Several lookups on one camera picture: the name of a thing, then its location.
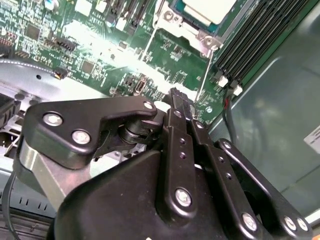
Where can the silver CPU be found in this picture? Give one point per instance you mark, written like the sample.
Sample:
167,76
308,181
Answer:
212,7

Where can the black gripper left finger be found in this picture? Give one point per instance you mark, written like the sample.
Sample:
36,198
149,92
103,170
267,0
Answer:
177,162

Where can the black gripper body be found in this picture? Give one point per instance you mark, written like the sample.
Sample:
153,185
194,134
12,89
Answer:
112,200

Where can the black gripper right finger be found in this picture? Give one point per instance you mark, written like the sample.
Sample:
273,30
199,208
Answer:
225,180

